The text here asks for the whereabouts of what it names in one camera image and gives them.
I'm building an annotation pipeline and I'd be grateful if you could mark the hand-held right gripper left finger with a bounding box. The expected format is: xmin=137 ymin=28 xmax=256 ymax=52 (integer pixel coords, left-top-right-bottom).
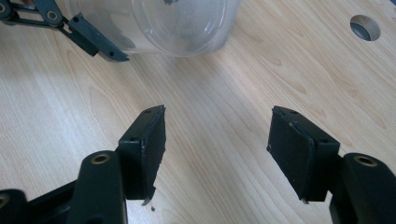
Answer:
xmin=117 ymin=104 xmax=167 ymax=207

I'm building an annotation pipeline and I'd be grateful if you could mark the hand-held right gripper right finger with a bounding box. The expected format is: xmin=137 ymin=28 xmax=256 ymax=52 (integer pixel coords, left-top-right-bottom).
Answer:
xmin=266 ymin=105 xmax=342 ymax=205

